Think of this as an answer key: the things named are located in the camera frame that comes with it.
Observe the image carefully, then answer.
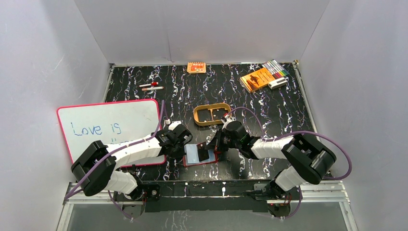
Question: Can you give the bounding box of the red leather card holder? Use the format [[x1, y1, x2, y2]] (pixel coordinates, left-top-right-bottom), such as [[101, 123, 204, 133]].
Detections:
[[183, 142, 218, 167]]

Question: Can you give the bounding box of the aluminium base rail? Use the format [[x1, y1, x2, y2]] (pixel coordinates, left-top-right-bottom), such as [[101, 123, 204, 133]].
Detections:
[[57, 180, 357, 231]]

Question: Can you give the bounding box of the orange yellow book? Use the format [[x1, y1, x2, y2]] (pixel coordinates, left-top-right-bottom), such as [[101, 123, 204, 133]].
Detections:
[[239, 68, 275, 93]]

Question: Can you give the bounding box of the tan oval tray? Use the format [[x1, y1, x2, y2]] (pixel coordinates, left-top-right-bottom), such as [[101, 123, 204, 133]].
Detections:
[[193, 103, 231, 127]]

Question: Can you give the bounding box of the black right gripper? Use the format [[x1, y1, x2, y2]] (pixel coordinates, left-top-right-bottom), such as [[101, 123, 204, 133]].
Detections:
[[205, 128, 241, 153]]

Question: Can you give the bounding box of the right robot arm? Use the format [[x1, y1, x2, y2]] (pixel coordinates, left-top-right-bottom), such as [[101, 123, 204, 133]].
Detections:
[[205, 116, 337, 199]]

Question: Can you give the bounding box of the black vip card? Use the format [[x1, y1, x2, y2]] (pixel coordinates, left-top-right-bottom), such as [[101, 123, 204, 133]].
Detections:
[[196, 142, 210, 162], [212, 108, 229, 120]]

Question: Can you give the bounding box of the red capped white marker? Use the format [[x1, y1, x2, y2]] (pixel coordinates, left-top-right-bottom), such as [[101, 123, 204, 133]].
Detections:
[[139, 82, 158, 88]]

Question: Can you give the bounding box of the pack of coloured markers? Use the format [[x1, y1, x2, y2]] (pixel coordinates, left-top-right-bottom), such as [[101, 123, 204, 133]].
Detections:
[[262, 59, 289, 79]]

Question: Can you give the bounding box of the small orange spiral notepad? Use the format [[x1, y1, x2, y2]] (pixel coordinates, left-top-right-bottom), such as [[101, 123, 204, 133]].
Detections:
[[187, 62, 206, 74]]

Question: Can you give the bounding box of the orange capped white marker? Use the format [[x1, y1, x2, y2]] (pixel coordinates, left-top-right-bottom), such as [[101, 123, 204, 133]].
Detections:
[[141, 87, 164, 91]]

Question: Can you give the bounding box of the white stapler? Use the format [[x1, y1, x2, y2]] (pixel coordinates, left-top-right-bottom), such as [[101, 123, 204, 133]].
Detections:
[[268, 77, 288, 90]]

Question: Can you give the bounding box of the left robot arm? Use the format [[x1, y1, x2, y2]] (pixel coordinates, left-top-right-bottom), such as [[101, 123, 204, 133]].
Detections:
[[66, 121, 193, 200]]

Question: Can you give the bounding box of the pink framed whiteboard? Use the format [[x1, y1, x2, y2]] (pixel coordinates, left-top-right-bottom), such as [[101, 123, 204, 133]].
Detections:
[[57, 99, 160, 162]]

